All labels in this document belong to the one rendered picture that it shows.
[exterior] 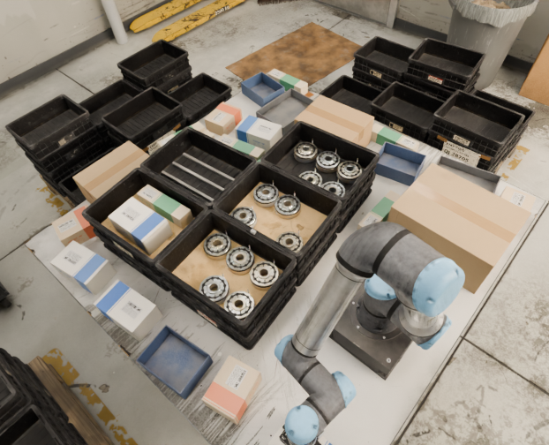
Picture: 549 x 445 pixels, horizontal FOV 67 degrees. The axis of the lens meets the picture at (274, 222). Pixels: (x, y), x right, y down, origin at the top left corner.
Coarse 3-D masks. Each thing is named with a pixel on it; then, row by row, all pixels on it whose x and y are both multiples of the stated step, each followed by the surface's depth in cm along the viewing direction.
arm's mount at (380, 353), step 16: (352, 304) 142; (352, 320) 139; (336, 336) 142; (352, 336) 136; (368, 336) 135; (384, 336) 134; (400, 336) 134; (352, 352) 141; (368, 352) 132; (384, 352) 132; (400, 352) 131; (384, 368) 131
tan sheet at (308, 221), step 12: (252, 192) 172; (240, 204) 168; (252, 204) 168; (264, 216) 164; (276, 216) 164; (300, 216) 163; (312, 216) 163; (324, 216) 162; (264, 228) 161; (276, 228) 160; (288, 228) 160; (300, 228) 160; (312, 228) 159
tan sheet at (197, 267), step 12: (204, 240) 159; (192, 252) 156; (204, 252) 155; (180, 264) 153; (192, 264) 152; (204, 264) 152; (216, 264) 152; (180, 276) 149; (192, 276) 149; (204, 276) 149; (228, 276) 148; (240, 276) 148; (240, 288) 145; (252, 288) 145
